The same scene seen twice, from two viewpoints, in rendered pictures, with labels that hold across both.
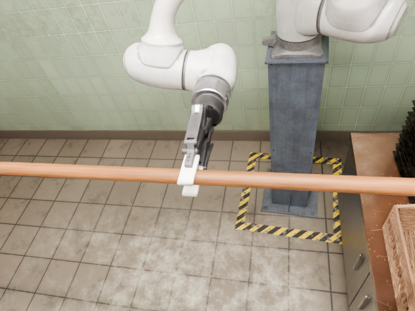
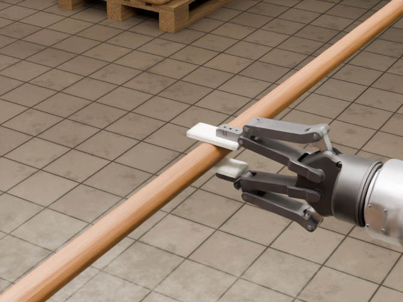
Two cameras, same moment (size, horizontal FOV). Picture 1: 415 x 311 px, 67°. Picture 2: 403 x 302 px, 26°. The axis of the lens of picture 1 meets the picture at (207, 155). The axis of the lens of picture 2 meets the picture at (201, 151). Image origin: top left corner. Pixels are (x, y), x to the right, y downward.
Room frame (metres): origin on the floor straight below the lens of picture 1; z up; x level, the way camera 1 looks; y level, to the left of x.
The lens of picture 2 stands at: (0.53, -0.87, 1.70)
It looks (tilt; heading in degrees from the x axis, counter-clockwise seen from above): 29 degrees down; 100
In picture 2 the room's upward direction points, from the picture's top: straight up
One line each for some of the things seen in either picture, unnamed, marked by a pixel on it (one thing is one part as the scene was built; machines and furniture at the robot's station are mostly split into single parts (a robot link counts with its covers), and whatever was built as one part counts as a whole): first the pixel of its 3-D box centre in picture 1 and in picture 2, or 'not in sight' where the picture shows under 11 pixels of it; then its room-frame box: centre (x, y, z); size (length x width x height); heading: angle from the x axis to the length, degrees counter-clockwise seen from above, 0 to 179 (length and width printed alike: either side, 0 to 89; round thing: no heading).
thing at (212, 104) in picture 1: (205, 119); (337, 184); (0.53, -0.02, 1.20); 0.09 x 0.07 x 0.08; 158
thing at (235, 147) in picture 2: (188, 169); (217, 136); (0.38, 0.04, 1.21); 0.07 x 0.03 x 0.01; 158
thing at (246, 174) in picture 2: not in sight; (236, 182); (0.41, 0.03, 1.16); 0.05 x 0.01 x 0.03; 158
